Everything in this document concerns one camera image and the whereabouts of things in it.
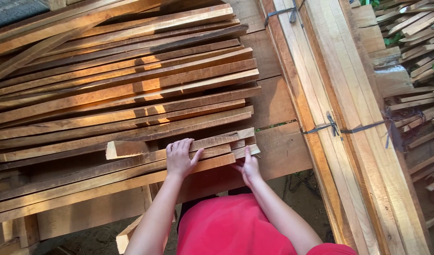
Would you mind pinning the person's left hand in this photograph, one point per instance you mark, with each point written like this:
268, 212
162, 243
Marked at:
178, 161

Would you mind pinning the long single wood strip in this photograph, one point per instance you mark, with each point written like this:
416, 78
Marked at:
210, 151

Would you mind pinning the person's right hand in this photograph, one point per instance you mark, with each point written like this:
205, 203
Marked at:
251, 171

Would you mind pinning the grey tarpaulin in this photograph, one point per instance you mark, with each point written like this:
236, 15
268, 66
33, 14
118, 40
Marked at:
15, 10

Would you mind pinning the pale wooden offcut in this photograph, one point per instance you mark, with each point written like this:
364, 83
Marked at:
126, 235

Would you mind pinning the wooden plank workbench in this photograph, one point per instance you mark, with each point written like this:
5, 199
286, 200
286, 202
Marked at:
273, 102

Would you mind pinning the short pale wooden block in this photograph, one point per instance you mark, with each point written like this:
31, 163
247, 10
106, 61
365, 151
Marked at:
125, 149

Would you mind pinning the pile of brown wooden slats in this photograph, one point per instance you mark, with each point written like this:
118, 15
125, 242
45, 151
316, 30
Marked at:
114, 81

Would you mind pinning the heap of wooden offcuts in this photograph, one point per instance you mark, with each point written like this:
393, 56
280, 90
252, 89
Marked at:
420, 35

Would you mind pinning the stack of thick timber blocks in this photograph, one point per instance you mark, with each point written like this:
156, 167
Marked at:
386, 60

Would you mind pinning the person's red shirt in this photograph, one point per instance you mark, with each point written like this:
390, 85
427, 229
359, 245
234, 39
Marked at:
231, 226

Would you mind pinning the pale-ended single wood strip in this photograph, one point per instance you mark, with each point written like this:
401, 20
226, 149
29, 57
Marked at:
254, 150

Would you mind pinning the tied bundle of long planks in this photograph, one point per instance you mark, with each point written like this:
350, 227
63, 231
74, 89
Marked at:
344, 106

